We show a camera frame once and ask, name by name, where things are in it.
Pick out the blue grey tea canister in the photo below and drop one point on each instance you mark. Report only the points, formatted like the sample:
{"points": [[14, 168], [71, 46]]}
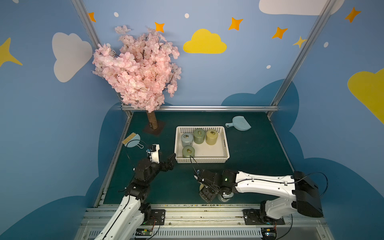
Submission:
{"points": [[187, 139], [225, 198]]}

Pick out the floor rail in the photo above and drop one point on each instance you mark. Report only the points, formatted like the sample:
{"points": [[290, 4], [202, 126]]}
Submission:
{"points": [[114, 130], [283, 121]]}

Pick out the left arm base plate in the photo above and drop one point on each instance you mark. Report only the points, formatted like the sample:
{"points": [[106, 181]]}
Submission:
{"points": [[155, 217]]}

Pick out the dark green tea canister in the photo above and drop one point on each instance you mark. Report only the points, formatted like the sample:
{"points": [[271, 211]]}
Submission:
{"points": [[188, 152]]}

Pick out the front aluminium mounting rail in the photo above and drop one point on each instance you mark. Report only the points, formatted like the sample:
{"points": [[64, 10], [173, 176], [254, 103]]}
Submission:
{"points": [[226, 222]]}

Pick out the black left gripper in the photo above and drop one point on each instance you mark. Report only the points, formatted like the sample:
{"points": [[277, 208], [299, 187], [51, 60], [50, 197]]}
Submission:
{"points": [[163, 165]]}

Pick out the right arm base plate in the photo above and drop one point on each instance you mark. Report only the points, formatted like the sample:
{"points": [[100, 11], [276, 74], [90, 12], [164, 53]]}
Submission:
{"points": [[253, 217]]}

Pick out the light blue plastic dustpan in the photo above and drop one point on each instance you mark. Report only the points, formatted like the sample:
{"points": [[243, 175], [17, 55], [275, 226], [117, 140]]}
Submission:
{"points": [[239, 123]]}

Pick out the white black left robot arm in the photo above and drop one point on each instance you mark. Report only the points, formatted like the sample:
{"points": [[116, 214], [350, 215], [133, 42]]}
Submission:
{"points": [[133, 209]]}

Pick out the right aluminium frame post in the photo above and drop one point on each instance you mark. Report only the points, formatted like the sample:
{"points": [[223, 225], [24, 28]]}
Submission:
{"points": [[330, 7]]}

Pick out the rear aluminium frame rail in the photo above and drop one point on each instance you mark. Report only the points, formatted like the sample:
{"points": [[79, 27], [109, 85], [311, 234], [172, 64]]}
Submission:
{"points": [[218, 108]]}

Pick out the right side floor rail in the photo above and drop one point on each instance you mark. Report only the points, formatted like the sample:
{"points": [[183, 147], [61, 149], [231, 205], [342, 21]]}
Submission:
{"points": [[283, 121]]}

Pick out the pink cherry blossom tree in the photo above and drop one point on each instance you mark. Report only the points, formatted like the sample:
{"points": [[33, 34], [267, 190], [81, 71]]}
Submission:
{"points": [[142, 71]]}

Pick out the left side floor rail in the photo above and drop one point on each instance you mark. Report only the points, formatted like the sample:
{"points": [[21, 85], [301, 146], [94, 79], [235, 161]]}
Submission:
{"points": [[114, 130]]}

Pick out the aluminium frame post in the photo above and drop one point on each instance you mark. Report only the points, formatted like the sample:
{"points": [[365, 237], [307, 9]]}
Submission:
{"points": [[330, 7], [82, 12]]}

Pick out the yellow green tea canister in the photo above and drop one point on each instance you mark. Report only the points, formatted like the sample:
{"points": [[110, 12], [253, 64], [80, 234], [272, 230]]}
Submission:
{"points": [[211, 137]]}

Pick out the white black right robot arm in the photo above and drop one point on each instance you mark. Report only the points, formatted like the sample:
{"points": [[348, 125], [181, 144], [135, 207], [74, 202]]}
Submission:
{"points": [[295, 193]]}

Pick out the left aluminium frame post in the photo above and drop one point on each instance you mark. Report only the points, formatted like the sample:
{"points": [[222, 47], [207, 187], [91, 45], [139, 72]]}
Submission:
{"points": [[82, 12]]}

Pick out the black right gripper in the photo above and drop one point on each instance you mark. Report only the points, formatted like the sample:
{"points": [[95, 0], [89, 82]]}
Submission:
{"points": [[205, 191]]}

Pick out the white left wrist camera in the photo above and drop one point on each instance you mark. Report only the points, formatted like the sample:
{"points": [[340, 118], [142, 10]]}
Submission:
{"points": [[153, 153]]}

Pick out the white perforated plastic basket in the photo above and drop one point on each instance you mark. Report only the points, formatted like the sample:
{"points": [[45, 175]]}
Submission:
{"points": [[204, 153]]}

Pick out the blue hand brush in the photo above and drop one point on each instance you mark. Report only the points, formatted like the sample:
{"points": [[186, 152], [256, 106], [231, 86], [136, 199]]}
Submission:
{"points": [[133, 140]]}

